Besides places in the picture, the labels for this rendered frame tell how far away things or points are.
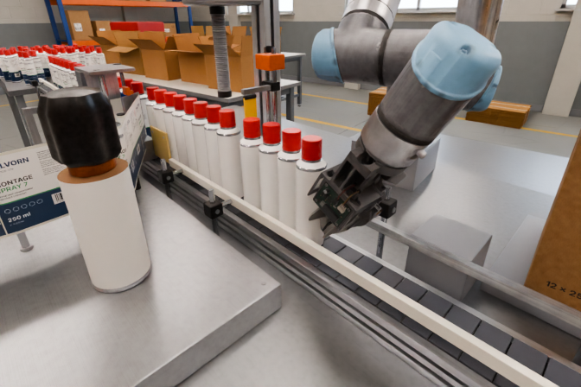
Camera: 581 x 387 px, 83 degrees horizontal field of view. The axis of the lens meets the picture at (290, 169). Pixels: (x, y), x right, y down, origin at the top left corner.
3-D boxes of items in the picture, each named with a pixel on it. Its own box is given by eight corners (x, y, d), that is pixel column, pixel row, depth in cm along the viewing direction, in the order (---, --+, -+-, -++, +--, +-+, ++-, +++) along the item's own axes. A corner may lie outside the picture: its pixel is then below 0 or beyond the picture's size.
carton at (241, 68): (192, 89, 245) (185, 35, 230) (238, 79, 284) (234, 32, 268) (234, 96, 224) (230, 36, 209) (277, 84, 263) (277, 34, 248)
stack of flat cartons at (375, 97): (366, 114, 472) (368, 92, 459) (379, 106, 512) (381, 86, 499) (412, 121, 439) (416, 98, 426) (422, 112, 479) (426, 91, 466)
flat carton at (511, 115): (464, 119, 444) (468, 104, 436) (475, 111, 480) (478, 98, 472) (520, 129, 406) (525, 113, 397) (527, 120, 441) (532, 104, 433)
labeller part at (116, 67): (74, 70, 89) (73, 66, 88) (118, 66, 96) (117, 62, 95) (89, 75, 80) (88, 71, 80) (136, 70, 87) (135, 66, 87)
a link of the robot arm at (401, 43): (403, 20, 48) (380, 36, 40) (492, 20, 43) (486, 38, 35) (398, 74, 52) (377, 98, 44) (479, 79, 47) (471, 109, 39)
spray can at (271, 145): (256, 219, 68) (251, 123, 60) (274, 210, 72) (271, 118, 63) (274, 230, 65) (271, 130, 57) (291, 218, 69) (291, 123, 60)
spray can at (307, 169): (290, 243, 61) (289, 137, 53) (308, 231, 65) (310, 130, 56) (310, 255, 58) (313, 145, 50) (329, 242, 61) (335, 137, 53)
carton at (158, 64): (133, 79, 293) (124, 33, 277) (176, 72, 326) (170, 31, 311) (163, 83, 270) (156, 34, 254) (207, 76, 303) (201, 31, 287)
